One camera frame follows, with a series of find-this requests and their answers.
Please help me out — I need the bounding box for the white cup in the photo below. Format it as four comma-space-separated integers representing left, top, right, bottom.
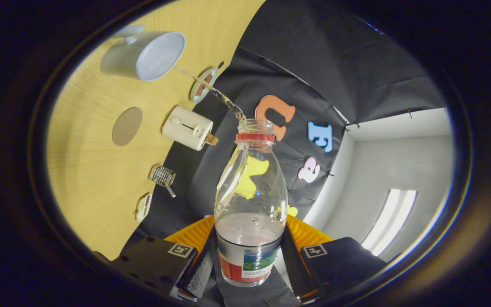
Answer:
100, 25, 186, 82

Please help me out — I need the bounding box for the black backdrop cloth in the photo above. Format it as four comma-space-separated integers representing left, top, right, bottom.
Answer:
120, 0, 448, 307

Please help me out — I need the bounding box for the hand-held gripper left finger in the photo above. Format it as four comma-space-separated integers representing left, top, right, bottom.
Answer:
94, 215, 218, 303

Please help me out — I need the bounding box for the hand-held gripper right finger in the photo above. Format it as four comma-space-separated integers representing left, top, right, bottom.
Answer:
280, 213, 389, 304

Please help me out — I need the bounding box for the small metal wire basket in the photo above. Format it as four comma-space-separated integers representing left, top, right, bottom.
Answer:
149, 165, 176, 188

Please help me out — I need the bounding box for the round brown coaster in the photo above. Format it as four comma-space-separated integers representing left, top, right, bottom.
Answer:
112, 107, 143, 147

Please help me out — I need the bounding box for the white toaster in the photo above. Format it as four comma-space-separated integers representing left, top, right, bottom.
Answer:
162, 105, 214, 151

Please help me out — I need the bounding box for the long ceiling light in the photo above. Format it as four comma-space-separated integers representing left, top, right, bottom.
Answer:
361, 189, 418, 257

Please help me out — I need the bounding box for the wooden table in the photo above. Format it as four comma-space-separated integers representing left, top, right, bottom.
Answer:
46, 0, 267, 261

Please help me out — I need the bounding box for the pale green plate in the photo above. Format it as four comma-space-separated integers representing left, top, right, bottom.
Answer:
190, 67, 220, 104

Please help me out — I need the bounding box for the clear plastic juice bottle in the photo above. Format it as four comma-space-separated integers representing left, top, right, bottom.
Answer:
214, 119, 289, 287

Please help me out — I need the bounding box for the white divided seed dish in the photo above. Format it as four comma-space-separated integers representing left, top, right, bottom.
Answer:
136, 193, 153, 222

